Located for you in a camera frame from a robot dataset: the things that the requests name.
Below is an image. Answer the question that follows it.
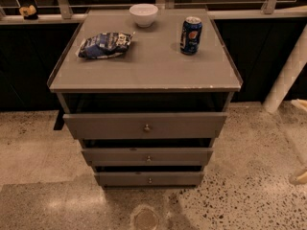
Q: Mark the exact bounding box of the grey top drawer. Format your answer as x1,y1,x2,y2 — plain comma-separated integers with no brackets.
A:
63,112,226,139

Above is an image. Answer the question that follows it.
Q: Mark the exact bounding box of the grey drawer cabinet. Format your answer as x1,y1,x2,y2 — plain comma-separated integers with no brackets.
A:
48,9,243,173

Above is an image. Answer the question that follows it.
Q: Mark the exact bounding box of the white slanted pillar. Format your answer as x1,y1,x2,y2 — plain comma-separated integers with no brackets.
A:
263,25,307,113

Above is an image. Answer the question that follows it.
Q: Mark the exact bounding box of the blue pepsi can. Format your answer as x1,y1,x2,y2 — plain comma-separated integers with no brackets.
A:
180,16,202,55

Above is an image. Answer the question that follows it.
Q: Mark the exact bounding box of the white ceramic bowl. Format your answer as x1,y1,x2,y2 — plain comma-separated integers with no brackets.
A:
130,4,158,28

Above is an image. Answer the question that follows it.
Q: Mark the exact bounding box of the blue chip bag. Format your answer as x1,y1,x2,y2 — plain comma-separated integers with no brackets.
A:
76,33,133,59

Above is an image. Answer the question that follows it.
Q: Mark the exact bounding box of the metal window railing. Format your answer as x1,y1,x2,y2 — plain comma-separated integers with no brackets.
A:
0,0,307,26

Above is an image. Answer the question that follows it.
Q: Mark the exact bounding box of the small yellow black object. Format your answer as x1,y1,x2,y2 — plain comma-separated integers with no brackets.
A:
19,5,38,20

